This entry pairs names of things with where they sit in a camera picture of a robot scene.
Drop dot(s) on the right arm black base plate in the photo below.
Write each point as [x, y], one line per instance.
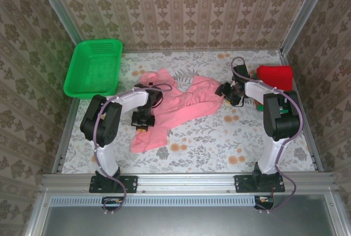
[241, 184]

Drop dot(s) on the green plastic basket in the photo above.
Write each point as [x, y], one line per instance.
[93, 68]

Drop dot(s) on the pink t-shirt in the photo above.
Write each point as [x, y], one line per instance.
[178, 101]

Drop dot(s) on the aluminium table side rail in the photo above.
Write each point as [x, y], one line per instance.
[308, 134]
[68, 126]

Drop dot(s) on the aluminium frame post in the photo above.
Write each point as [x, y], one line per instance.
[305, 13]
[60, 11]

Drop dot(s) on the steel sheet panel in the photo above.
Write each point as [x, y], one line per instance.
[178, 222]

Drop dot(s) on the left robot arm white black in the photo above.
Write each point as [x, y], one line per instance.
[107, 159]

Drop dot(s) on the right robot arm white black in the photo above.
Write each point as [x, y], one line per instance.
[267, 159]

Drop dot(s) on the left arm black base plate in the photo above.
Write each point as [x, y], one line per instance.
[130, 184]

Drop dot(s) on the aluminium mounting rail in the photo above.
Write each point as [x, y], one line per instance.
[186, 182]

